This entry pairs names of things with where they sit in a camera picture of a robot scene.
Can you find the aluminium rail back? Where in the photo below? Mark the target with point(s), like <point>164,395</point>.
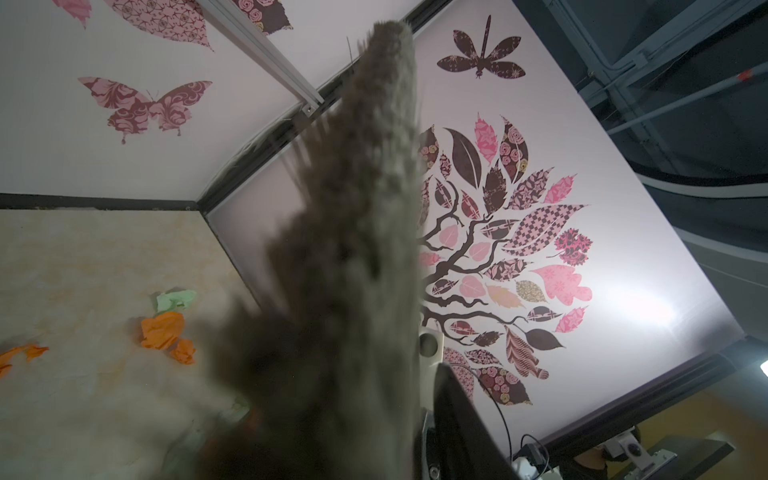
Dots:
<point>253,42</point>

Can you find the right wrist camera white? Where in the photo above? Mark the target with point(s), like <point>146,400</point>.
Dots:
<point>431,355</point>

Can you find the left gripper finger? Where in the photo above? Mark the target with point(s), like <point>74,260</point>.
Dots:
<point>464,447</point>

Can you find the dark brown hand brush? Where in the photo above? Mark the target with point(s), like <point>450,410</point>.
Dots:
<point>329,368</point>

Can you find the orange scrap back right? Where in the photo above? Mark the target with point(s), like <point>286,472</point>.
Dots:
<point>164,332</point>

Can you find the green scrap back right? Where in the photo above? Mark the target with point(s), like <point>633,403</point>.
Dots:
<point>175,300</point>

